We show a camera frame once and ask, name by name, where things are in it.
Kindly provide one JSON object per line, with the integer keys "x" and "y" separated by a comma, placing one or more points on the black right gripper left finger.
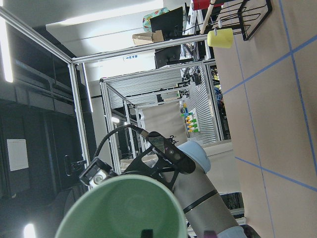
{"x": 147, "y": 233}

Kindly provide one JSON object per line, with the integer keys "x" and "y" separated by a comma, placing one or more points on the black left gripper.
{"x": 154, "y": 166}

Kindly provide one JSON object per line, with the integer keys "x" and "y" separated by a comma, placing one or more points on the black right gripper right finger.
{"x": 209, "y": 234}

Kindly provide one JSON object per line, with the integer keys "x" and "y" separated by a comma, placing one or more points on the green cup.
{"x": 123, "y": 206}

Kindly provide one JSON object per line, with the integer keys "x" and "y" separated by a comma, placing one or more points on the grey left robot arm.
{"x": 200, "y": 202}

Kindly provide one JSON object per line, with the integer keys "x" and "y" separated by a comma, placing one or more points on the yellow cup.
{"x": 220, "y": 38}

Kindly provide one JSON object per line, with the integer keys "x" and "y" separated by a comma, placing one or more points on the cardboard box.
{"x": 147, "y": 38}

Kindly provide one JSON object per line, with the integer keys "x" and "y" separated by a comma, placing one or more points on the black monitor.
{"x": 170, "y": 24}

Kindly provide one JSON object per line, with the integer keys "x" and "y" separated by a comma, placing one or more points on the red bottle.
{"x": 204, "y": 4}

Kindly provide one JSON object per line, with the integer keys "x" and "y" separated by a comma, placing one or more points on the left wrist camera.
{"x": 170, "y": 158}

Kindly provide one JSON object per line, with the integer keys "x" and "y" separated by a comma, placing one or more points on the black wire cup rack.
{"x": 244, "y": 17}

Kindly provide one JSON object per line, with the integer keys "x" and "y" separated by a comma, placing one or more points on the aluminium frame post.
{"x": 29, "y": 32}

